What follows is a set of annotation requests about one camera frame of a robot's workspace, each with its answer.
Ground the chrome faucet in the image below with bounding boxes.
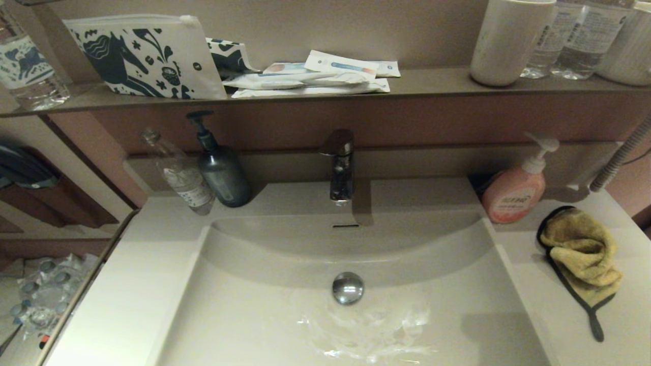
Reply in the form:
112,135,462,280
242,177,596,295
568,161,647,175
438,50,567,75
319,129,356,206

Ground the yellow cloth with black trim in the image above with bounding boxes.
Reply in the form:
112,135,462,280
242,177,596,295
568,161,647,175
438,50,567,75
537,205,624,343

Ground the white sink basin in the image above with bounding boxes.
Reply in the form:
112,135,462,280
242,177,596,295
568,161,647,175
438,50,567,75
43,177,651,366

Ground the wide flat white sachet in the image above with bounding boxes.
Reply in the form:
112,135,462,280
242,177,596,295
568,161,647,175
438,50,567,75
231,78,391,99

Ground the dark grey pump bottle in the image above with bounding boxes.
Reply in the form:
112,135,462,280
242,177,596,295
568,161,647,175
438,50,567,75
186,110,252,208

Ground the chrome drain stopper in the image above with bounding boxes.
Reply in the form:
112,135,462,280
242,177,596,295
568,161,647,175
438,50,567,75
332,272,365,306

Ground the long white sachet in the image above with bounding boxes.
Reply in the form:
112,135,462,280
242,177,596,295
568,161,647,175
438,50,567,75
222,71,372,90

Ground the white sachet blue red stripe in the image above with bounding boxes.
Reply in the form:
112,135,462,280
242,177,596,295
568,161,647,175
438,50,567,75
304,50,379,80

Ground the white sachet orange blue print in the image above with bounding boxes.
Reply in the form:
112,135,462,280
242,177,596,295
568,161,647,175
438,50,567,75
262,62,311,76

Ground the clear slim plastic bottle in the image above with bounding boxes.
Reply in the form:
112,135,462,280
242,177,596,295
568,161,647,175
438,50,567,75
140,128,217,216

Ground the small blue patterned pouch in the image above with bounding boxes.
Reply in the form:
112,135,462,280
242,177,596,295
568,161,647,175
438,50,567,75
205,37,261,79

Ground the pink soap pump bottle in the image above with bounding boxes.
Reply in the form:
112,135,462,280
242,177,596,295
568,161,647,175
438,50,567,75
481,132,560,225

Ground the white pouch blue horse print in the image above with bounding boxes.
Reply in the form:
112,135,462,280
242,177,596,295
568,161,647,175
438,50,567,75
62,14,228,100

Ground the white ceramic cup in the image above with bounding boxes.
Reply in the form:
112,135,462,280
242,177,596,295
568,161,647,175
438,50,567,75
469,0,557,87
596,0,651,86

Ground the brown wooden rack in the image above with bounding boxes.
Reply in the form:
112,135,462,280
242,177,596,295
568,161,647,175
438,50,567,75
0,175,120,229

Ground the clear water bottle white label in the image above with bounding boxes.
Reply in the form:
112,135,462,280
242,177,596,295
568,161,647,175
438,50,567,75
521,0,575,79
550,0,636,81

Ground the shrink-wrapped pack of bottles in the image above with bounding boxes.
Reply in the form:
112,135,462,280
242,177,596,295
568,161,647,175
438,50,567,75
9,253,100,341

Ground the dark blue grey object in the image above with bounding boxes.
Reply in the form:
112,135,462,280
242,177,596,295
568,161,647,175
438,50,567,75
0,142,61,190

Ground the water bottle blue horse label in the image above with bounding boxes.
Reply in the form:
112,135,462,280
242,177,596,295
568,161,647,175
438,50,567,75
0,5,71,111

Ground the brown wall shelf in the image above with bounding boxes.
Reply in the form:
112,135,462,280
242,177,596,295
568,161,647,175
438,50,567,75
0,66,651,118

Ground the grey corrugated hose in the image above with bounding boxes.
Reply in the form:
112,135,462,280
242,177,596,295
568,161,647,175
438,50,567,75
589,116,651,193

